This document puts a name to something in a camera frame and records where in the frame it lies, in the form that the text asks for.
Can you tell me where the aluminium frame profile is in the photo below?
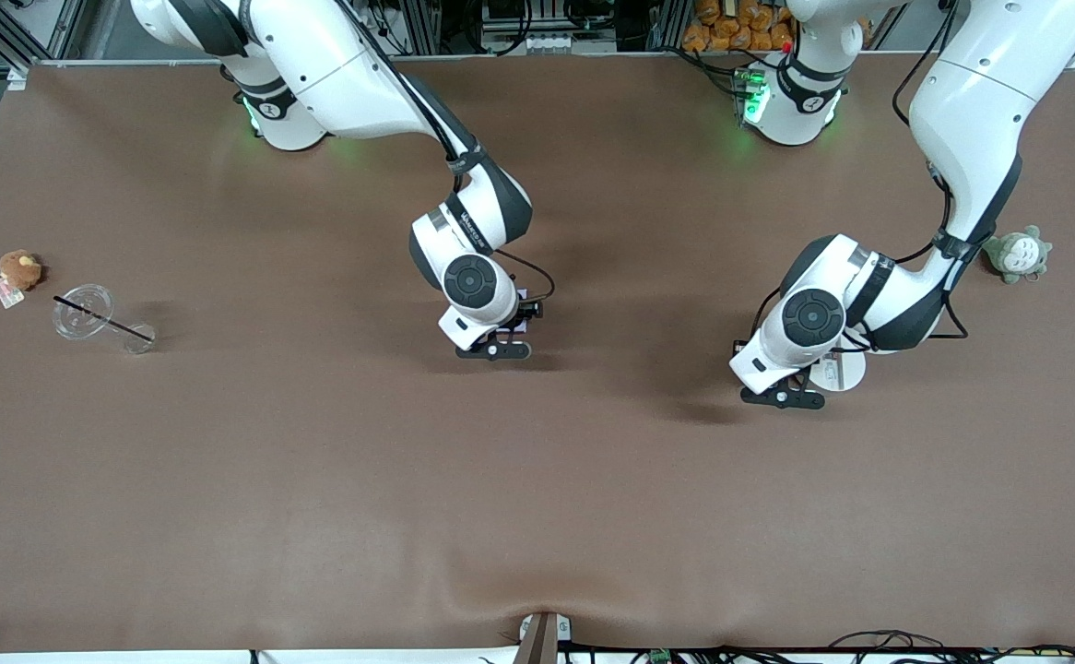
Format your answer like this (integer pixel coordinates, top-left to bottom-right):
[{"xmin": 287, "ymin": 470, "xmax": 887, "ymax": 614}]
[{"xmin": 0, "ymin": 0, "xmax": 87, "ymax": 67}]

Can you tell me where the brown plush toy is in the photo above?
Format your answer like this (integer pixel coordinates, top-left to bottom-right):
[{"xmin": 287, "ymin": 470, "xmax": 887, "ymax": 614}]
[{"xmin": 0, "ymin": 250, "xmax": 43, "ymax": 292}]

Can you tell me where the metal equipment rack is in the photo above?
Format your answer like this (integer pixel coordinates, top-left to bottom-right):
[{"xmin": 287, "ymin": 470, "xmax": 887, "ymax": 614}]
[{"xmin": 478, "ymin": 0, "xmax": 585, "ymax": 54}]

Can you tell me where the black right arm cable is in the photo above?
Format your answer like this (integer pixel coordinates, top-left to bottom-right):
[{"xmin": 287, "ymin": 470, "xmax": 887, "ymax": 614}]
[{"xmin": 496, "ymin": 247, "xmax": 557, "ymax": 305}]

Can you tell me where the clear plastic cup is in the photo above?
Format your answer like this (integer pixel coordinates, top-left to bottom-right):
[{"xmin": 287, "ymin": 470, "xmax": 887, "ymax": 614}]
[{"xmin": 51, "ymin": 283, "xmax": 157, "ymax": 355}]

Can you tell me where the orange plush toy heap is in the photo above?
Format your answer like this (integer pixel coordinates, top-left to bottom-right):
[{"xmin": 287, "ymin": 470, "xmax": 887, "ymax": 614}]
[{"xmin": 680, "ymin": 0, "xmax": 797, "ymax": 54}]

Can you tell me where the black floor cable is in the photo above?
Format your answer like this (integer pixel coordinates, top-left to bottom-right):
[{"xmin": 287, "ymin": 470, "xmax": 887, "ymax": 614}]
[{"xmin": 828, "ymin": 629, "xmax": 1075, "ymax": 661}]

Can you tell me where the black drinking straw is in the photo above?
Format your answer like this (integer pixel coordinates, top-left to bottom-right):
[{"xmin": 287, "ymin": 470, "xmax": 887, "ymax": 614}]
[{"xmin": 53, "ymin": 295, "xmax": 155, "ymax": 342}]

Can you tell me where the white round container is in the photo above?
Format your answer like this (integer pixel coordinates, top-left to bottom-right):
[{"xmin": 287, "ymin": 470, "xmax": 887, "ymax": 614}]
[{"xmin": 809, "ymin": 349, "xmax": 868, "ymax": 394}]

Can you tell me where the grey-green plush toy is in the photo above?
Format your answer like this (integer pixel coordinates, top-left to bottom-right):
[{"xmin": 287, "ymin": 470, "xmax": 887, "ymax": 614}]
[{"xmin": 982, "ymin": 225, "xmax": 1053, "ymax": 285}]

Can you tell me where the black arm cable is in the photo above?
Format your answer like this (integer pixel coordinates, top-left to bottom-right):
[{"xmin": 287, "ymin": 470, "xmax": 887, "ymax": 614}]
[
  {"xmin": 923, "ymin": 180, "xmax": 970, "ymax": 340},
  {"xmin": 496, "ymin": 247, "xmax": 557, "ymax": 305}
]

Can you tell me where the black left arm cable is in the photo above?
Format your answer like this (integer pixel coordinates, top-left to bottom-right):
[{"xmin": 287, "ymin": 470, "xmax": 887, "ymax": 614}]
[{"xmin": 923, "ymin": 180, "xmax": 970, "ymax": 340}]

